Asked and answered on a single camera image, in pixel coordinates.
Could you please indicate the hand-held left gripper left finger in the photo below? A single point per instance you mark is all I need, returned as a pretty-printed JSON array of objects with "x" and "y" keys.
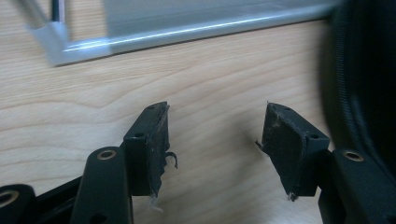
[{"x": 146, "y": 149}]

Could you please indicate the black zippered case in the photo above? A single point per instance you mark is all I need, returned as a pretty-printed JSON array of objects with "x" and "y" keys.
[{"x": 362, "y": 81}]

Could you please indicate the grey metal frame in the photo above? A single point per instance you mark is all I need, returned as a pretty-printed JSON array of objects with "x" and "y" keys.
[{"x": 149, "y": 34}]

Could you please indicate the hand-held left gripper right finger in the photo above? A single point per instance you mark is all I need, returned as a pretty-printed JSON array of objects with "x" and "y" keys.
[{"x": 289, "y": 146}]

